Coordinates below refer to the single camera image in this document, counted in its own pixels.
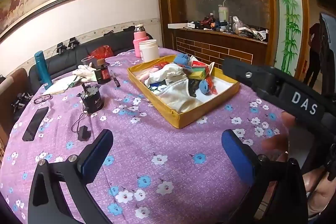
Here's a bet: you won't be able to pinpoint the pile of assorted clutter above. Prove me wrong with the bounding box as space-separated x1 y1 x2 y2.
188 13 269 42

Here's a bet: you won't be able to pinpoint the brown chair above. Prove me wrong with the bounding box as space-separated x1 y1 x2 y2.
0 68 30 153

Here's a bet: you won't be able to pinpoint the teal water bottle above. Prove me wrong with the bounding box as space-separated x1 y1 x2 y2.
34 51 53 90

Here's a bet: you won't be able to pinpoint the white red knit glove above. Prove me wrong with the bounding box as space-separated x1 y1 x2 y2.
209 77 219 95

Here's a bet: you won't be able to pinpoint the black power adapter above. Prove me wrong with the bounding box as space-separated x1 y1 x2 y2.
77 126 92 141

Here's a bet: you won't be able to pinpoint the black red small box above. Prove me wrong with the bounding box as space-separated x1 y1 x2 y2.
96 59 111 85

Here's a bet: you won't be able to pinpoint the blue rolled sock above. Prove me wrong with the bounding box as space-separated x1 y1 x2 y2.
199 79 214 95

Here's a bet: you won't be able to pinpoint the red plastic bag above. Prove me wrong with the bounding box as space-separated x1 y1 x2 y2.
88 45 114 60

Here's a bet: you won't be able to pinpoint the pale tissue pack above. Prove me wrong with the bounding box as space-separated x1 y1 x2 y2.
136 66 159 83

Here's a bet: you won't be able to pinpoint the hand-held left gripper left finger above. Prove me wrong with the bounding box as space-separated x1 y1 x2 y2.
28 129 114 224

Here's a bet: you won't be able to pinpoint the yellow cardboard box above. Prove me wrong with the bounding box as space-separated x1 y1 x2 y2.
127 55 240 129

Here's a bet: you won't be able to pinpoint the white notebook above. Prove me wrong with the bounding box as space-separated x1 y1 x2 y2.
49 74 82 95

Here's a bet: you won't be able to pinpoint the crumpled white cloth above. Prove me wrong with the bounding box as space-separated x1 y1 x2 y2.
148 63 191 86

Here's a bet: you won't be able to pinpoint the blue terry cloth ball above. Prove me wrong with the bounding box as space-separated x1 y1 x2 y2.
174 53 192 66

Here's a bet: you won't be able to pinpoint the white plastic jar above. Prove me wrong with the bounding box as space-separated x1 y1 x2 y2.
139 39 159 62

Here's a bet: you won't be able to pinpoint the white cotton gloves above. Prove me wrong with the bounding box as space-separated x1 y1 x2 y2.
71 63 97 83

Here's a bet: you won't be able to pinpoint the black smartphone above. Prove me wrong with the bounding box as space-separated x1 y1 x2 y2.
22 106 49 142

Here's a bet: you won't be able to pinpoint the white fabric garment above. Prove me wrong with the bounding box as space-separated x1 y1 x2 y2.
157 79 205 113

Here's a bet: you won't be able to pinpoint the clear plastic cup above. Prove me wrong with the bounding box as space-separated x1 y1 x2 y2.
81 56 95 67

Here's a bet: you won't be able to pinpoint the black cylindrical motor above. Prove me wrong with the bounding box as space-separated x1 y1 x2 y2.
80 83 105 114

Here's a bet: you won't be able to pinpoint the white flat box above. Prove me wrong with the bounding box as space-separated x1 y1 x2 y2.
168 22 196 30

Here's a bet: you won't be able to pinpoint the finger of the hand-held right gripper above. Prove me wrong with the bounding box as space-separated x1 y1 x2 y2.
222 57 282 101

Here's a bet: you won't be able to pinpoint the person's right hand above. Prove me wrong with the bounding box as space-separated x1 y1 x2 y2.
262 112 336 216

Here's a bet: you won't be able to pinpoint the wooden brick-pattern partition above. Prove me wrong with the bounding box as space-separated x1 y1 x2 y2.
155 0 310 80

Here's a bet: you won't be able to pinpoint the black leather sofa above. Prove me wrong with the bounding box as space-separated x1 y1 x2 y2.
28 30 154 88

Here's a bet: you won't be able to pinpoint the pink sleeved bottle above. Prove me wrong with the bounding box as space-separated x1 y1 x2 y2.
133 25 147 58

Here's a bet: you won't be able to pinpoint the white tumbler with straw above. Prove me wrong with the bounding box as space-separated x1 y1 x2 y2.
218 0 229 22

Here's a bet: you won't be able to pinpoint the bamboo-printed glass panel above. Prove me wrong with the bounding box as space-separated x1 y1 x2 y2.
270 0 302 76

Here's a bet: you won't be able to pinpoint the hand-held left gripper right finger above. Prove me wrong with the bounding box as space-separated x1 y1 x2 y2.
221 130 309 224

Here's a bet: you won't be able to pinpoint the purple floral tablecloth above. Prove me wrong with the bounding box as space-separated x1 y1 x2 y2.
0 46 292 224

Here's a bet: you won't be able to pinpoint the heap of black devices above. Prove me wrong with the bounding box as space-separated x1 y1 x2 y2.
12 93 33 113

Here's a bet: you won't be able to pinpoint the black-framed eyeglasses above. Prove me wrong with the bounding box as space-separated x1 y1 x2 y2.
34 94 53 104

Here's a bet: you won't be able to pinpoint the black pen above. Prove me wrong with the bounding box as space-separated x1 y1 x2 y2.
110 70 121 88

